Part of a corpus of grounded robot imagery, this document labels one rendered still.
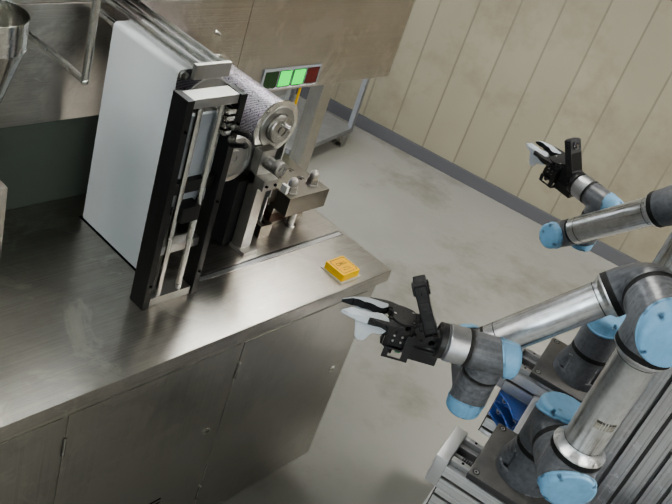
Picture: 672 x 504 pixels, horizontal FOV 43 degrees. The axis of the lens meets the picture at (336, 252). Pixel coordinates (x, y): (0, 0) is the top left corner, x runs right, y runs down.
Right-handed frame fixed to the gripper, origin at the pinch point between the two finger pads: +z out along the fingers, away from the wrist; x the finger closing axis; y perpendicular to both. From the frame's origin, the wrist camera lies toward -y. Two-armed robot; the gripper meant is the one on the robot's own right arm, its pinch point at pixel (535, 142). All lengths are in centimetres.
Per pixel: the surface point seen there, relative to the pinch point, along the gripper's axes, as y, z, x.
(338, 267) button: 21, -9, -74
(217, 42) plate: -20, 45, -89
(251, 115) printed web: -16, 13, -94
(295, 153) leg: 47, 79, -32
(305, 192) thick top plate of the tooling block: 11, 12, -74
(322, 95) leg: 21, 76, -27
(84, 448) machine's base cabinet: 35, -28, -152
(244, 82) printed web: -20, 23, -92
